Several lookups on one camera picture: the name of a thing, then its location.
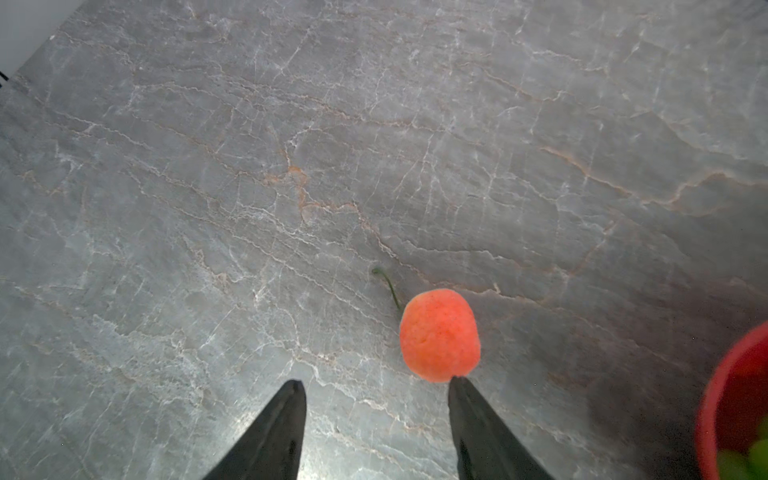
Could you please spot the green fake grape bunch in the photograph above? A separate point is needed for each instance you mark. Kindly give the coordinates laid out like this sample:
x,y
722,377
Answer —
x,y
751,465

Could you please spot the fake peach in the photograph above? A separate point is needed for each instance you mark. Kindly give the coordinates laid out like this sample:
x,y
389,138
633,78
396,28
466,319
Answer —
x,y
438,333

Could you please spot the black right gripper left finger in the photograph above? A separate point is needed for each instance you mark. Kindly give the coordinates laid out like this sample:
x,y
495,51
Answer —
x,y
270,448

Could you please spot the red flower-shaped fruit bowl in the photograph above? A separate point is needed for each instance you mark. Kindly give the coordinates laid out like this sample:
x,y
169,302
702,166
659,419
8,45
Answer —
x,y
734,401

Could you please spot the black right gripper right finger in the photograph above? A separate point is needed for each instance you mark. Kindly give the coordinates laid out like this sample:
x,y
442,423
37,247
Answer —
x,y
486,448

